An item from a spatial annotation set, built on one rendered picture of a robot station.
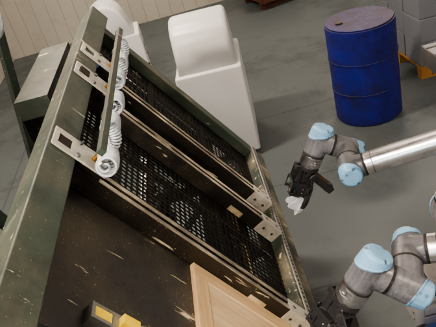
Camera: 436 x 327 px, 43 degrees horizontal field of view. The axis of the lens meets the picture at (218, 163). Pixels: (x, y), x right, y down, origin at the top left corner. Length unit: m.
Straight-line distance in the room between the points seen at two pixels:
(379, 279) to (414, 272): 0.10
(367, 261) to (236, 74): 3.44
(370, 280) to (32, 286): 0.73
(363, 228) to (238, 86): 1.58
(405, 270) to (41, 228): 0.85
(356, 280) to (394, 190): 2.98
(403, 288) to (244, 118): 3.57
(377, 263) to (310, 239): 2.66
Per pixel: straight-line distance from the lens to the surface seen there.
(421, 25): 5.59
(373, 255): 1.30
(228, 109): 4.73
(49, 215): 1.38
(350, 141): 1.90
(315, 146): 1.88
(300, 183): 1.95
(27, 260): 1.24
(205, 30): 4.58
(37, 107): 2.46
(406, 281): 1.35
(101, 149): 1.43
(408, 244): 1.44
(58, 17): 9.91
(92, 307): 1.37
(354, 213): 4.11
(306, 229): 4.03
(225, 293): 1.92
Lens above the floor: 2.58
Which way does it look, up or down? 31 degrees down
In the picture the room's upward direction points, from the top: 16 degrees counter-clockwise
